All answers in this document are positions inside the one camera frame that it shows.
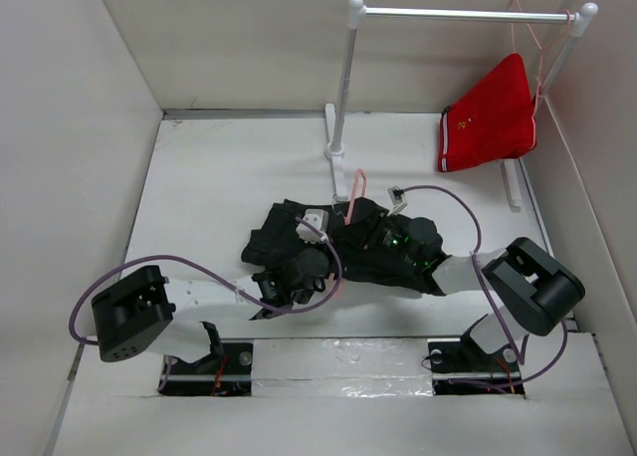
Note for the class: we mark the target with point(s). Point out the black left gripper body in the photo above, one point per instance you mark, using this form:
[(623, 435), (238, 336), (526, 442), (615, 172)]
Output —
[(304, 299)]

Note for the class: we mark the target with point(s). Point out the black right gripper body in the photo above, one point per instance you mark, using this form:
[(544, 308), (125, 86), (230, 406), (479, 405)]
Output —
[(391, 240)]

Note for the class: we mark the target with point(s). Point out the black denim trousers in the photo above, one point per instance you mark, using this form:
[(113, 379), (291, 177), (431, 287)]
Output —
[(277, 241)]

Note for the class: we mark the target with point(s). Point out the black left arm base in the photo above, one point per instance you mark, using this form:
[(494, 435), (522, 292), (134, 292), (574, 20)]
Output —
[(225, 371)]

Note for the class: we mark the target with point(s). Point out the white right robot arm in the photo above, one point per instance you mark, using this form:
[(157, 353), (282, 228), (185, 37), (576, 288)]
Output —
[(530, 292)]

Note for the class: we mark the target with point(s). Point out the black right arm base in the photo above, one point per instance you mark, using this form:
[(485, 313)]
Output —
[(473, 363)]

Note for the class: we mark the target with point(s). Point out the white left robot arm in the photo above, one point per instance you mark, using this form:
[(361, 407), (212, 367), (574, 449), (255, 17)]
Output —
[(170, 305)]

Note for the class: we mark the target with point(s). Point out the pink hanger at rack end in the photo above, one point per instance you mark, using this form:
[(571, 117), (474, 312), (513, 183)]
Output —
[(555, 43)]

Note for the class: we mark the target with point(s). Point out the pink hanger holding shorts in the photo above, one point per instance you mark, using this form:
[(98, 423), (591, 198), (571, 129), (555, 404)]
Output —
[(525, 40)]

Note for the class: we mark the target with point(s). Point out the red shorts with stripes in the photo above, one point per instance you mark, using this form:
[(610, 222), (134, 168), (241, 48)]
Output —
[(494, 120)]

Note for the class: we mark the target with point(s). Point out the white clothes rack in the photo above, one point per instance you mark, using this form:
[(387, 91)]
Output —
[(576, 23)]

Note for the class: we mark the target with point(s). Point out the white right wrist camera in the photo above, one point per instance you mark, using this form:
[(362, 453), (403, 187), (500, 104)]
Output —
[(398, 200)]

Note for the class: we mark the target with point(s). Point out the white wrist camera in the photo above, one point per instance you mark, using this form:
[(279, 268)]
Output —
[(398, 200), (312, 224)]

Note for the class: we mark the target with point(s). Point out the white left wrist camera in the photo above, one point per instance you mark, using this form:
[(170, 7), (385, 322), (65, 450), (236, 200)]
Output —
[(312, 224)]

